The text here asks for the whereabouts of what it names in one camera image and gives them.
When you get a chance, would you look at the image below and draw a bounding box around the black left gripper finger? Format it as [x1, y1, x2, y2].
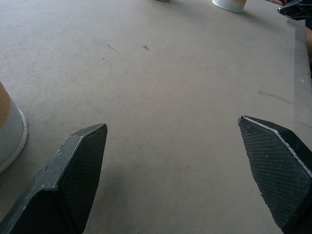
[238, 116, 312, 234]
[0, 123, 108, 234]
[277, 0, 312, 21]

